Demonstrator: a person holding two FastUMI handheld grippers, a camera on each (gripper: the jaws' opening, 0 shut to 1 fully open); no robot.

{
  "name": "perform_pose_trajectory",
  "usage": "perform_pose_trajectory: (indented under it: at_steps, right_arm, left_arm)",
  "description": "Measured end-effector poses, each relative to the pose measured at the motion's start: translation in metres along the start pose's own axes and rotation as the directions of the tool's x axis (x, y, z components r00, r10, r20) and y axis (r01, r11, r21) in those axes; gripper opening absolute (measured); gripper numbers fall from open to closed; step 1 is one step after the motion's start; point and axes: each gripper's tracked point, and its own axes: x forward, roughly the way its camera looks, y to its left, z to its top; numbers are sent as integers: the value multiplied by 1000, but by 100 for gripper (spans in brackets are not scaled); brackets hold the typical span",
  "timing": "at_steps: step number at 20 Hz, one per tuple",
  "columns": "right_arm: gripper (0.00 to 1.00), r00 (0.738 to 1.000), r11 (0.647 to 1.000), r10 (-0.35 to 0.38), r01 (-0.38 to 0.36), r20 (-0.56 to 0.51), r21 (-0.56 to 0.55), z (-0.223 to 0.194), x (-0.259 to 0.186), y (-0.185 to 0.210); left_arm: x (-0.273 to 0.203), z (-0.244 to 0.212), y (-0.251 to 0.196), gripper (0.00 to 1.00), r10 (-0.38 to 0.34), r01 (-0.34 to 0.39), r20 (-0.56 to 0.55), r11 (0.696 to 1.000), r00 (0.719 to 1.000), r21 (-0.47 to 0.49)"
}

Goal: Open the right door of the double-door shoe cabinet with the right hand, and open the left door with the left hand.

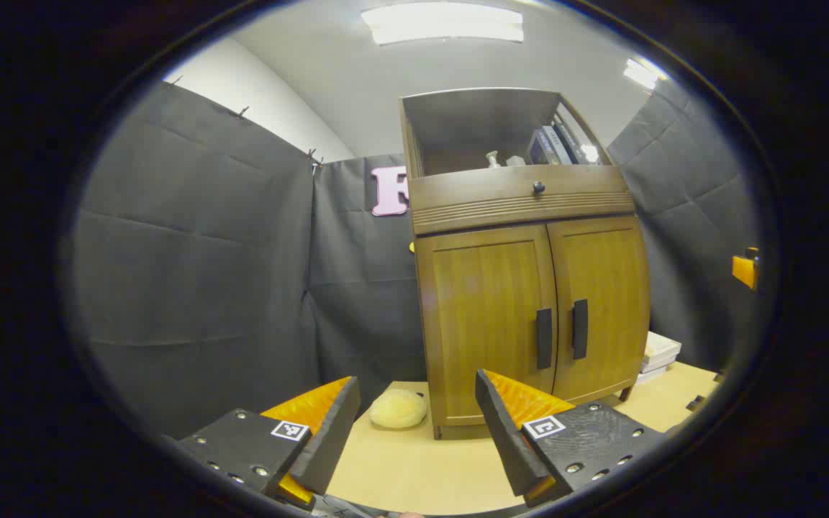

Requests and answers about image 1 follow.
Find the small ceiling light panel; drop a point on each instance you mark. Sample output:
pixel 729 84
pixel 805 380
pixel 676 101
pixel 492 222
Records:
pixel 641 73

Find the long ceiling light panel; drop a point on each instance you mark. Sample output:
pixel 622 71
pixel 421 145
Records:
pixel 443 23

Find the wooden shoe cabinet door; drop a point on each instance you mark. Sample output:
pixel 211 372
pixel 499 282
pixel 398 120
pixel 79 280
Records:
pixel 479 309
pixel 612 288

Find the small metal cloth clip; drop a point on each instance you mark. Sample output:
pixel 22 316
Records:
pixel 242 112
pixel 313 157

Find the small white ornament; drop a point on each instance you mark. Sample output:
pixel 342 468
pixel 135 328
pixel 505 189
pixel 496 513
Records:
pixel 515 161

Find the pale yellow round plush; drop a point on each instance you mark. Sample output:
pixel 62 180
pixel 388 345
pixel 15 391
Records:
pixel 399 409

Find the small white vase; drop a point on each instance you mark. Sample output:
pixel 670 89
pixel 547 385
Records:
pixel 492 159

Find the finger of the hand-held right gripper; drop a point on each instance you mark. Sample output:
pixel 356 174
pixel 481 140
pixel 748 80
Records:
pixel 744 271

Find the small black block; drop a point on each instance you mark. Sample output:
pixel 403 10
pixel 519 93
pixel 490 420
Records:
pixel 696 403

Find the wooden cabinet drawer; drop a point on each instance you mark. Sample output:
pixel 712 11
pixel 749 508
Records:
pixel 472 201

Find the wooden double-door shoe cabinet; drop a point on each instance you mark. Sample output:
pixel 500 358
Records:
pixel 472 122

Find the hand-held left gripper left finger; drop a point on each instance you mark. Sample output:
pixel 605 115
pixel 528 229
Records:
pixel 332 439

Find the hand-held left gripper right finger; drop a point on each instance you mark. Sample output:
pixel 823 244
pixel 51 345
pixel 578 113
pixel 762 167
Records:
pixel 508 446

